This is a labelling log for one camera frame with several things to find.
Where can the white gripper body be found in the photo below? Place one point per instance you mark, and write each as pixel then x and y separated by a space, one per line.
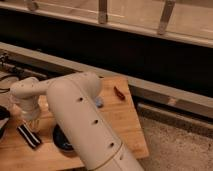
pixel 30 109

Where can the black white striped eraser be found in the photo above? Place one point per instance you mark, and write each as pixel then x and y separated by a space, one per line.
pixel 30 137

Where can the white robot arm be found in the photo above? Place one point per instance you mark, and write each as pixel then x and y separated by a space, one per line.
pixel 71 101

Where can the black object at left edge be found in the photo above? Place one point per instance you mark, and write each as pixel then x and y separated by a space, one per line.
pixel 4 118

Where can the dark round bowl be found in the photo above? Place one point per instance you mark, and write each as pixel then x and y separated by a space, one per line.
pixel 60 140

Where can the blue object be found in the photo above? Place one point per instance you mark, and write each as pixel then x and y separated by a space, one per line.
pixel 99 102

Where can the small red object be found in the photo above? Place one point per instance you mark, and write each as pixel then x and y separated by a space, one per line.
pixel 119 94

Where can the metal railing bracket middle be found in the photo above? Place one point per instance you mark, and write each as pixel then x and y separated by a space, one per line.
pixel 102 11

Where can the metal railing bracket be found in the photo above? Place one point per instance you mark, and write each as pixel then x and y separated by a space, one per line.
pixel 165 17
pixel 102 11

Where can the metal railing bracket right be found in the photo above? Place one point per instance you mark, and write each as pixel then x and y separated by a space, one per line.
pixel 165 17

